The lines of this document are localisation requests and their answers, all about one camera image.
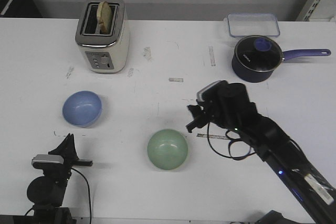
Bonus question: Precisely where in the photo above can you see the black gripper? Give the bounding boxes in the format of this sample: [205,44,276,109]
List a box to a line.
[186,98,223,133]
[42,133,93,181]

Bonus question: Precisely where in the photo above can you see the green bowl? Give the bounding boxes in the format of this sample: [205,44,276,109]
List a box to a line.
[147,129,188,170]

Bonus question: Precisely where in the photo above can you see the blue bowl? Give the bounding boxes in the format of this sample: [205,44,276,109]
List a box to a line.
[62,90,103,127]

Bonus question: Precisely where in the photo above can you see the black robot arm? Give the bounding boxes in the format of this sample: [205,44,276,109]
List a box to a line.
[186,80,335,223]
[27,133,93,223]

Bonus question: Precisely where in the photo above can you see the dark blue saucepan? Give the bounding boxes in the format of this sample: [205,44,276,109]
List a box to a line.
[232,48,331,83]

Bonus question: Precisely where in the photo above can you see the glass pot lid blue knob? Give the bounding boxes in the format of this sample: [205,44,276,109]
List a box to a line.
[235,35,283,72]

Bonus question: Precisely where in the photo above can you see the cream and chrome toaster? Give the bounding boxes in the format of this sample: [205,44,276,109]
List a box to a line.
[75,0,130,73]

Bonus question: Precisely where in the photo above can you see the clear plastic food container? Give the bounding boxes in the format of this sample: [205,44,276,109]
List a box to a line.
[223,13,280,38]

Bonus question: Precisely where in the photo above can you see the slice of toast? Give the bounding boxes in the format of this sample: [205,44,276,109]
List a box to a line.
[96,1,112,34]

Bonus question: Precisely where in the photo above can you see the black box in corner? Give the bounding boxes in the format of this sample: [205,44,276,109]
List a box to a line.
[1,0,43,18]

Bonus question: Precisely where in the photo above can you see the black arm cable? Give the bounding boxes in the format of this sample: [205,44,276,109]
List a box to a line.
[71,167,92,222]
[206,121,259,162]

